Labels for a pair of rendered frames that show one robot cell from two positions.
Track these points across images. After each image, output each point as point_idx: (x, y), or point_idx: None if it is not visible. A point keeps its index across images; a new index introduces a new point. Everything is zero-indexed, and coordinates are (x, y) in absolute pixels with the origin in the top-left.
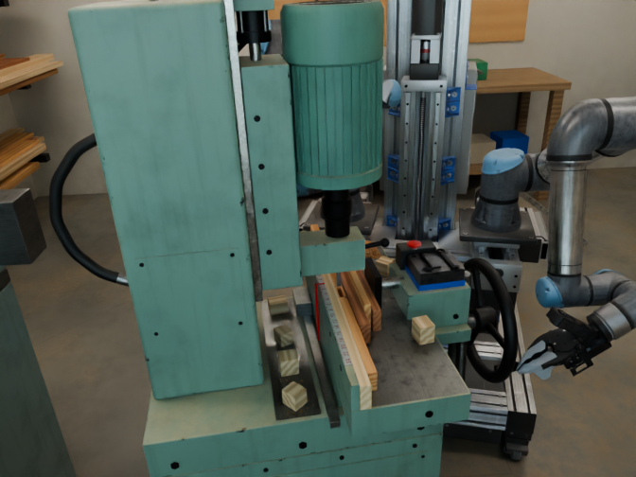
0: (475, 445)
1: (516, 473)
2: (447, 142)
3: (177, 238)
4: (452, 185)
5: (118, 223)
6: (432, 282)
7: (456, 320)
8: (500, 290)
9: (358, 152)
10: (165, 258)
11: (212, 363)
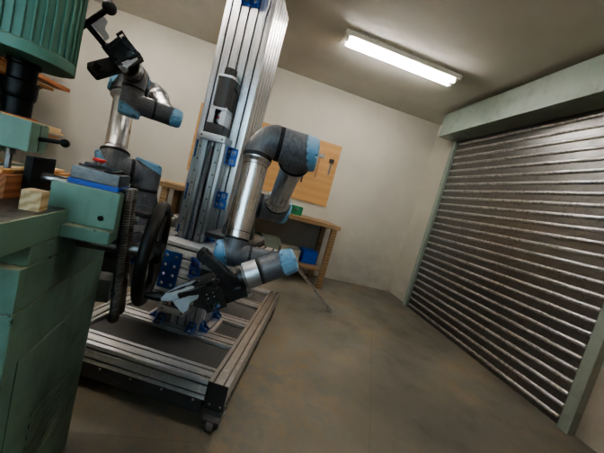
0: (184, 414)
1: (201, 443)
2: (225, 182)
3: None
4: (223, 212)
5: None
6: (84, 178)
7: (101, 223)
8: (154, 211)
9: (20, 16)
10: None
11: None
